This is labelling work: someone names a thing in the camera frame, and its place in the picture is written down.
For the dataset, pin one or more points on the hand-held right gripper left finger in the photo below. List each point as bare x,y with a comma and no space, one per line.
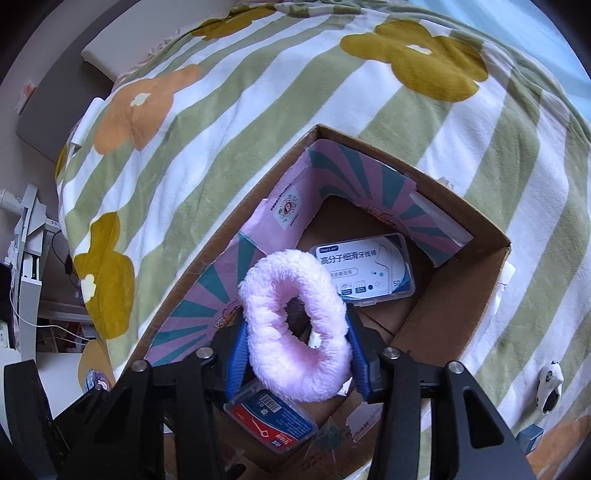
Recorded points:
238,353

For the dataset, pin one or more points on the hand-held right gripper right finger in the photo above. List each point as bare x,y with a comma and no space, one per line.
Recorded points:
359,362

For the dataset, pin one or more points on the pink fluffy scrunchie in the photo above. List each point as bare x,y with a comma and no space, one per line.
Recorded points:
295,374

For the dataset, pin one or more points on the red floss pick box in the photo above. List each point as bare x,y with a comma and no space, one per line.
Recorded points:
277,424

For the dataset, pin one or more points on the white floss pick box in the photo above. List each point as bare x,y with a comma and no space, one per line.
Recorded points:
364,267

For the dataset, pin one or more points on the cardboard box with pink lining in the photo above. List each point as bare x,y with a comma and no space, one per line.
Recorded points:
461,295

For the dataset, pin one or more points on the small purple printed packet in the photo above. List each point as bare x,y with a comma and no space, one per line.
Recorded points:
97,381

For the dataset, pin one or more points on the small blue box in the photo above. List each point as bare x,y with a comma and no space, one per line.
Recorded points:
530,439

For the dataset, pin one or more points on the black and white hair clip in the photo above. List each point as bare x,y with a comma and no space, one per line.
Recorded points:
549,383

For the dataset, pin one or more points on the striped floral blanket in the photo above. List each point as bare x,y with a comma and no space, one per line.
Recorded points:
231,138

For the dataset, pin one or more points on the black curved object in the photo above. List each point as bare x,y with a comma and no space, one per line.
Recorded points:
27,415

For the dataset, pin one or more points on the white rack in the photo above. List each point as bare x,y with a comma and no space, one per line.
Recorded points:
27,240

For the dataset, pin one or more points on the white padded headboard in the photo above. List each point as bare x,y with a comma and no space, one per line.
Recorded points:
111,57

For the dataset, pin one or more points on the light blue cloth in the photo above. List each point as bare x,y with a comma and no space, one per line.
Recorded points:
545,37

